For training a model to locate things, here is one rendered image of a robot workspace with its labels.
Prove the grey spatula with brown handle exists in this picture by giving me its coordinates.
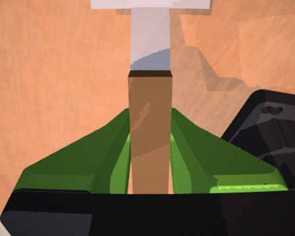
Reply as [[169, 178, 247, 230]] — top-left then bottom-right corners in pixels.
[[90, 0, 210, 194]]

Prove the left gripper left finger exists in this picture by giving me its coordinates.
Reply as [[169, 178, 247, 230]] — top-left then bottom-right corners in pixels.
[[12, 108, 131, 194]]

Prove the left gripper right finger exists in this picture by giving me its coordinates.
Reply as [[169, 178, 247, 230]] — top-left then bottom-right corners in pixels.
[[170, 108, 288, 194]]

